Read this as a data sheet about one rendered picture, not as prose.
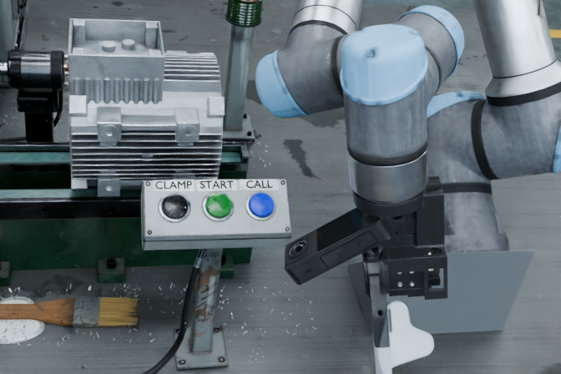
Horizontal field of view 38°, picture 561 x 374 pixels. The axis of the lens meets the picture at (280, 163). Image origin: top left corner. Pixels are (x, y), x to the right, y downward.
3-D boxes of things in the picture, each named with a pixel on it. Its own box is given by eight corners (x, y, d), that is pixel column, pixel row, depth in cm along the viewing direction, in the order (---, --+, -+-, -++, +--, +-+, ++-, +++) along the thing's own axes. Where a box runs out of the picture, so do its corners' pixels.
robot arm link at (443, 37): (361, 17, 89) (320, 53, 81) (457, -9, 83) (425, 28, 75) (384, 82, 92) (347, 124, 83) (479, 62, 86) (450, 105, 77)
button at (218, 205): (204, 222, 94) (206, 216, 92) (203, 198, 95) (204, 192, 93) (230, 221, 94) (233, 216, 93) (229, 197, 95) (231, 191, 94)
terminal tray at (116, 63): (69, 104, 105) (68, 55, 101) (70, 63, 114) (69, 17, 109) (163, 105, 108) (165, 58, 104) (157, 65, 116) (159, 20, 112)
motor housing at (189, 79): (71, 216, 111) (68, 98, 100) (73, 137, 126) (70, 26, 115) (216, 214, 115) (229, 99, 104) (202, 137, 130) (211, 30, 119)
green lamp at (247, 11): (228, 26, 139) (230, 2, 136) (224, 10, 143) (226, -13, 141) (263, 27, 140) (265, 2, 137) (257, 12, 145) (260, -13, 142)
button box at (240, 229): (141, 251, 95) (144, 237, 90) (139, 194, 98) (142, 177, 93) (284, 247, 99) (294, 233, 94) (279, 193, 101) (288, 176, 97)
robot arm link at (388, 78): (440, 21, 74) (411, 56, 67) (442, 129, 79) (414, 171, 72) (358, 17, 77) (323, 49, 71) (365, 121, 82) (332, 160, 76)
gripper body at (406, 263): (447, 305, 81) (447, 203, 75) (361, 311, 82) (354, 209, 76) (437, 260, 88) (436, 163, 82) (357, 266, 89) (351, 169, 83)
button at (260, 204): (247, 221, 95) (250, 215, 93) (245, 197, 96) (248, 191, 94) (272, 220, 95) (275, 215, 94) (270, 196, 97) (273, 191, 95)
